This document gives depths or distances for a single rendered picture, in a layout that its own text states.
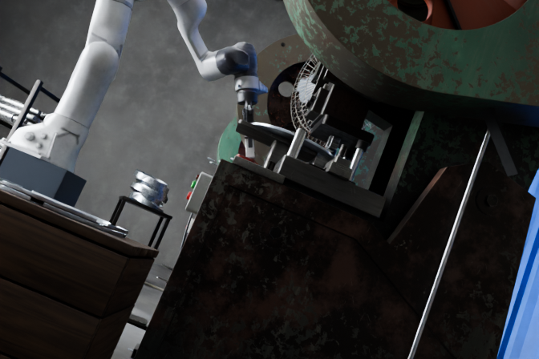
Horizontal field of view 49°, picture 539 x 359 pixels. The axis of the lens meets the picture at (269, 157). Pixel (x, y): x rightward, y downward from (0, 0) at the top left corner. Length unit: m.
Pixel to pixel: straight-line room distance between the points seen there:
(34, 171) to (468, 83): 1.17
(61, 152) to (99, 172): 6.72
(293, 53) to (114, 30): 1.58
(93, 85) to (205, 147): 6.71
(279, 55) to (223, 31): 5.69
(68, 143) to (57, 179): 0.13
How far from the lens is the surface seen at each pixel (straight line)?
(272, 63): 3.27
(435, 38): 1.49
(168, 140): 8.51
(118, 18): 1.90
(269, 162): 1.75
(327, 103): 1.79
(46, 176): 1.77
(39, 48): 9.08
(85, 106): 1.83
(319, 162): 1.75
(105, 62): 1.79
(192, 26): 2.09
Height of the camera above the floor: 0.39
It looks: 11 degrees up
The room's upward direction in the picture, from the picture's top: 23 degrees clockwise
